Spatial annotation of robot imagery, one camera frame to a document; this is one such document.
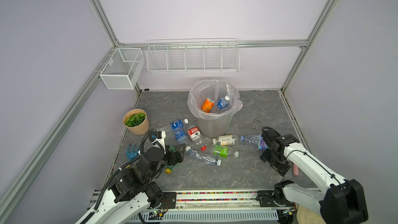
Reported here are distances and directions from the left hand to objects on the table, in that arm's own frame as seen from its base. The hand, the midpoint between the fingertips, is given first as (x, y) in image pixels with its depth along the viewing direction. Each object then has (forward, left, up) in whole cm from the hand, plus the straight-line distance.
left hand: (178, 148), depth 69 cm
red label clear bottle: (+15, -7, -16) cm, 23 cm away
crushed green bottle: (-4, +8, -17) cm, 19 cm away
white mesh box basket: (+56, +38, +3) cm, 68 cm away
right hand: (-5, -46, -16) cm, 49 cm away
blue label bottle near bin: (+21, +4, -15) cm, 26 cm away
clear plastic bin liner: (+35, -19, +1) cm, 40 cm away
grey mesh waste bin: (+15, -18, -10) cm, 25 cm away
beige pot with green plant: (+23, +27, -9) cm, 36 cm away
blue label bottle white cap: (+28, -25, -3) cm, 38 cm away
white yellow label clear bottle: (+11, -24, -17) cm, 31 cm away
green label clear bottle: (+3, -23, -16) cm, 28 cm away
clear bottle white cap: (0, -13, -17) cm, 21 cm away
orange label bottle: (+30, -16, -7) cm, 35 cm away
